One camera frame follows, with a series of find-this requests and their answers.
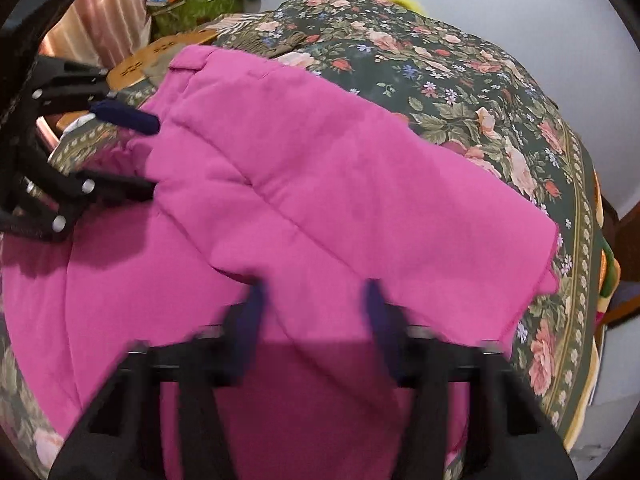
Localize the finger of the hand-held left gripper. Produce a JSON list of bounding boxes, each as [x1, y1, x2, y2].
[[31, 57, 162, 137], [0, 149, 157, 242]]

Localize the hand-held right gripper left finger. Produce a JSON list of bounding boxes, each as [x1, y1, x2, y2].
[[50, 279, 269, 480]]

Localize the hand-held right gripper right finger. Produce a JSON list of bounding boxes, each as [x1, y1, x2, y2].
[[366, 280, 579, 480]]

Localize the pink pants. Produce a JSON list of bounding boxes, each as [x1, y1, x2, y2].
[[2, 44, 561, 480]]

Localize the wooden chair back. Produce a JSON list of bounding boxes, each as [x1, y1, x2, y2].
[[107, 29, 219, 94]]

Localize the pink curtain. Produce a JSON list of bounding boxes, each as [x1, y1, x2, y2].
[[37, 0, 152, 69]]

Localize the green patterned box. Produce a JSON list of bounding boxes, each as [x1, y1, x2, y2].
[[150, 0, 247, 42]]

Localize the orange and green striped cloth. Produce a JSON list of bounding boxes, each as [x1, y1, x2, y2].
[[593, 170, 626, 313]]

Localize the dark floral blanket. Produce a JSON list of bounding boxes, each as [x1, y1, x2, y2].
[[0, 0, 602, 480]]

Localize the brown wooden furniture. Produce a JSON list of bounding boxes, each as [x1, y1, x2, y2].
[[599, 195, 640, 333]]

